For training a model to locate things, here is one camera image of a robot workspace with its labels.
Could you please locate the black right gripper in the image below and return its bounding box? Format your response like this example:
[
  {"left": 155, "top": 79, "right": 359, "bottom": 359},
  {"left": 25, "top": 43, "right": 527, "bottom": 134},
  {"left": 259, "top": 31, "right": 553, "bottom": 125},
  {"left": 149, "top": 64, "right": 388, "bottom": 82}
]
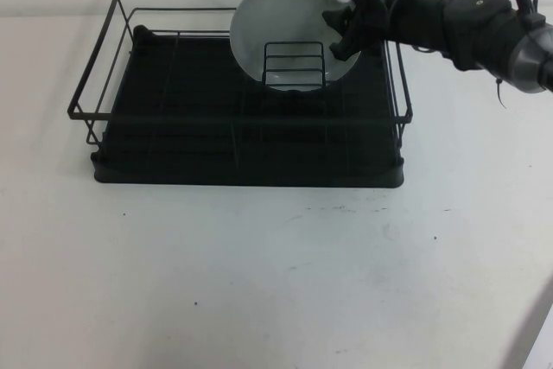
[{"left": 321, "top": 0, "right": 427, "bottom": 61}]

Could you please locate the grey round plate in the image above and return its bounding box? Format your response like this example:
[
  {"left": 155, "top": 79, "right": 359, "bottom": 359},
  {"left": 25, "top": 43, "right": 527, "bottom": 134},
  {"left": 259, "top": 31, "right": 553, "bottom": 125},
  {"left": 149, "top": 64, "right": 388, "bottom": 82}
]
[{"left": 228, "top": 0, "right": 362, "bottom": 93}]

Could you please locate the black zip tie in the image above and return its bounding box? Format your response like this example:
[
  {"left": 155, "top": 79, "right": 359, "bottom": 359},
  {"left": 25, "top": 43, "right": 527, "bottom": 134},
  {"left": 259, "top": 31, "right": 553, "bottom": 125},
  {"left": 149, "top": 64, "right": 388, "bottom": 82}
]
[{"left": 494, "top": 77, "right": 508, "bottom": 110}]

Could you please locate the black plastic drip tray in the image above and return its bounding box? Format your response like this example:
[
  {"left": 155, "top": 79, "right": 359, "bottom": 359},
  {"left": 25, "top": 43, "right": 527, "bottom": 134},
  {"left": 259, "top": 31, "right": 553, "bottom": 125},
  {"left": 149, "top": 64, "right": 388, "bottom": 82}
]
[{"left": 92, "top": 25, "right": 406, "bottom": 189}]

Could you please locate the black wire plate holder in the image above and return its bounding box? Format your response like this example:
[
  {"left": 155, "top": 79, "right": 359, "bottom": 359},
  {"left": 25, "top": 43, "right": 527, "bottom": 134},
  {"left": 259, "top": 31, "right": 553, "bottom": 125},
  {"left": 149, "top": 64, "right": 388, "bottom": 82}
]
[{"left": 260, "top": 41, "right": 327, "bottom": 91}]

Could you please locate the black wire dish rack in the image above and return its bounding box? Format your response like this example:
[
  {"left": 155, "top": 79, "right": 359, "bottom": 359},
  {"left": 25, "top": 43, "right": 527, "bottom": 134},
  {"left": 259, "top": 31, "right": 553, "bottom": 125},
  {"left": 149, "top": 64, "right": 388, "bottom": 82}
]
[{"left": 66, "top": 0, "right": 412, "bottom": 148}]

